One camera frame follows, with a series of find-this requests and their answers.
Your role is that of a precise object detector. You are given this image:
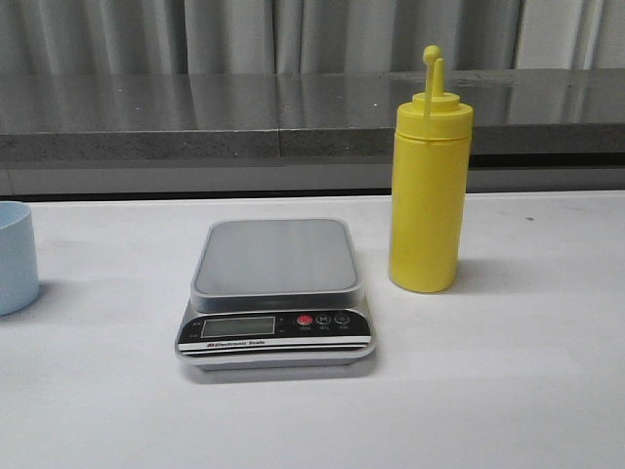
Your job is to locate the grey stone counter ledge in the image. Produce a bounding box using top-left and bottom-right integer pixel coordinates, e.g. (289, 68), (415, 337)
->
(1, 69), (624, 201)

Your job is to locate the silver electronic kitchen scale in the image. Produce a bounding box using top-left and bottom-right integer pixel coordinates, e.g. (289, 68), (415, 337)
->
(175, 218), (376, 371)

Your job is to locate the yellow squeeze bottle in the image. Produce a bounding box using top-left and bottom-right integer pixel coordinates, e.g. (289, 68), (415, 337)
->
(389, 45), (474, 293)

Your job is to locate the light blue plastic cup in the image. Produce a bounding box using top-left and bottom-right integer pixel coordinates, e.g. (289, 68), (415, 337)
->
(1, 201), (39, 316)

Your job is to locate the grey pleated curtain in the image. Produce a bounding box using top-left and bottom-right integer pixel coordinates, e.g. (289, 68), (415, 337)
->
(1, 0), (624, 76)

